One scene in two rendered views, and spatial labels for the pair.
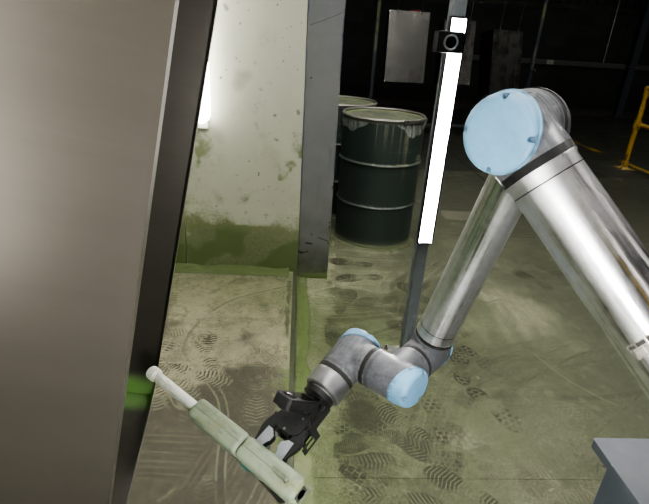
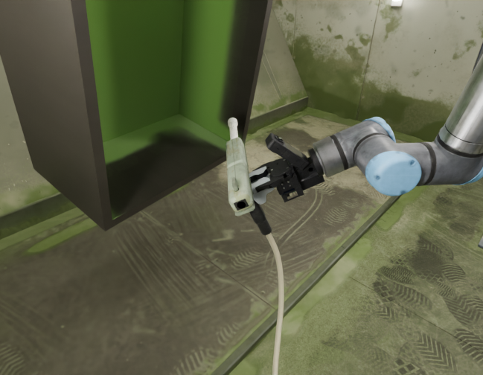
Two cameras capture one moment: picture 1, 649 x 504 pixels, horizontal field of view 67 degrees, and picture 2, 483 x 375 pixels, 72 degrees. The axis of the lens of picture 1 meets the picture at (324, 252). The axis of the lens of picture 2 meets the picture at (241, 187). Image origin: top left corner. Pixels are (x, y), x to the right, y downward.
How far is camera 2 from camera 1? 0.58 m
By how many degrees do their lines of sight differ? 42
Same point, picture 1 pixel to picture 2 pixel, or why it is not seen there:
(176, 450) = (269, 213)
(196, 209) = (373, 77)
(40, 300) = not seen: outside the picture
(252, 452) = (234, 170)
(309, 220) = not seen: hidden behind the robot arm
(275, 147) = (459, 25)
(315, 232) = not seen: hidden behind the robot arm
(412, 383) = (391, 164)
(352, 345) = (362, 126)
